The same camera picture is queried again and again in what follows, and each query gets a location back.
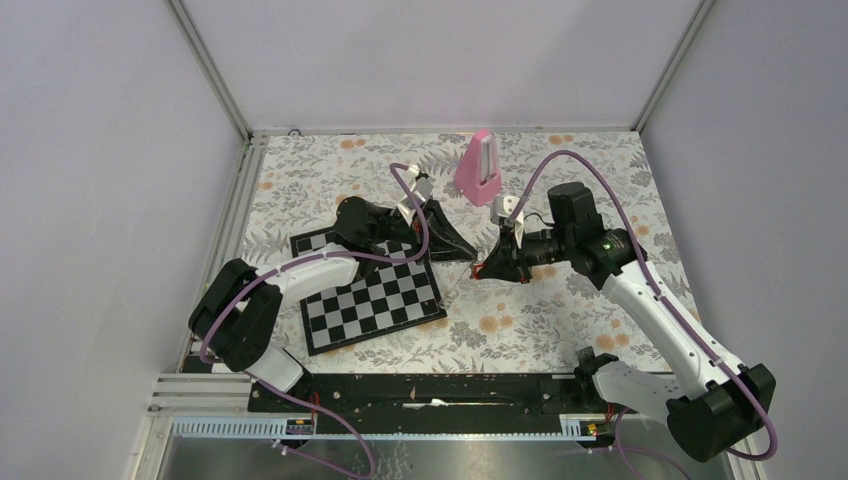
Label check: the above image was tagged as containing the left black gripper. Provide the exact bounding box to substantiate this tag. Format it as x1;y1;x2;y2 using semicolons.
371;195;478;266

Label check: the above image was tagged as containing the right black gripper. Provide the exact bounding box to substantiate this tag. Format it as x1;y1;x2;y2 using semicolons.
476;224;574;285

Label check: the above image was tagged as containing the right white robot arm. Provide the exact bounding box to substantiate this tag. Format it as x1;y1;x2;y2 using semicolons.
472;182;776;462

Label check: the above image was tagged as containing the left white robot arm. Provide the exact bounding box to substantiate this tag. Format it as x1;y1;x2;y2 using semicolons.
188;196;478;411

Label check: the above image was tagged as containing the black white chessboard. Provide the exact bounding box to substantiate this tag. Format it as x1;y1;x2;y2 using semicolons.
300;261;447;356

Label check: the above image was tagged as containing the pink metronome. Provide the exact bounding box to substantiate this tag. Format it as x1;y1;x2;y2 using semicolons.
453;130;502;206

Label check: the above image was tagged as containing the floral table mat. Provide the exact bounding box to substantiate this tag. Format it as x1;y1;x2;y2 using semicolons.
242;132;696;373

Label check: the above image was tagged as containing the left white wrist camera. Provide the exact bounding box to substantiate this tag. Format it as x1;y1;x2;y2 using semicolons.
396;165;434;226

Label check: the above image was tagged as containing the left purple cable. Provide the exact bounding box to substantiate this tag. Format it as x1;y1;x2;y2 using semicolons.
198;162;432;480

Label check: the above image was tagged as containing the purple cable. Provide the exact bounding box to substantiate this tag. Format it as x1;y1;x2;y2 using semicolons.
506;150;780;480
198;162;432;480

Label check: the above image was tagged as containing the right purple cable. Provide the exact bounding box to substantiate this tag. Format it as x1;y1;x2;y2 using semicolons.
506;150;780;480

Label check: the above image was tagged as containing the white slotted cable duct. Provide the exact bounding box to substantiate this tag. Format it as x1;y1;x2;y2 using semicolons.
172;415;598;443

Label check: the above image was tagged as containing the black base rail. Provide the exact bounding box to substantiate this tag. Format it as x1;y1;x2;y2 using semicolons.
247;373;622;438

